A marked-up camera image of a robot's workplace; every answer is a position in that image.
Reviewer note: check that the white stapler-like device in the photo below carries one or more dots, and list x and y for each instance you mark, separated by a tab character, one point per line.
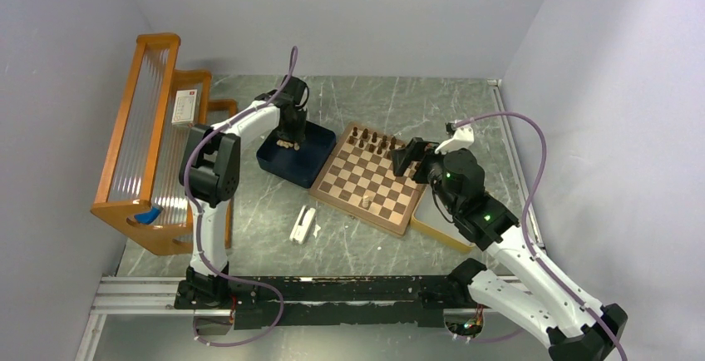
302	224

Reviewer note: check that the dark blue tray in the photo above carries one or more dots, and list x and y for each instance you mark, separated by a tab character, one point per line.
300	167

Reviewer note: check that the white card box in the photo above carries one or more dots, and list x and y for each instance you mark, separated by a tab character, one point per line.
184	107

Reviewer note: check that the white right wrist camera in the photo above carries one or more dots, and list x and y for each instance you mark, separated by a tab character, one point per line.
460	137

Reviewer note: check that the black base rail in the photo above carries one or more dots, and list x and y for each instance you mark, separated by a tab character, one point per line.
423	300

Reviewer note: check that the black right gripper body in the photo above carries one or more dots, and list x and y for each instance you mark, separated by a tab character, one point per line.
420	150

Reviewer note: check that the blue object on rack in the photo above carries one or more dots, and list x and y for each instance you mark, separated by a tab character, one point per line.
147	218

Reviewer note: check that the yellow tray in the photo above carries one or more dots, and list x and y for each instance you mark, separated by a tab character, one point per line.
429	221

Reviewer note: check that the pile of light chess pieces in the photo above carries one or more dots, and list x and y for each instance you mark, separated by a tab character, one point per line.
288	145

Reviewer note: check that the wooden chessboard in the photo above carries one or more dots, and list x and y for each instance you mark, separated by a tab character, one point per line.
360	164

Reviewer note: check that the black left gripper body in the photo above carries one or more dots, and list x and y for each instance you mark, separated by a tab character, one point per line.
294	131

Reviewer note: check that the orange wooden rack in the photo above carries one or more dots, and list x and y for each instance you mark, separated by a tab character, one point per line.
146	150

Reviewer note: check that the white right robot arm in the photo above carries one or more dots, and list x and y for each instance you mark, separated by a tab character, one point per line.
569	322

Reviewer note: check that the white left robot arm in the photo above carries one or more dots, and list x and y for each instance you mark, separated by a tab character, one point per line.
210	170

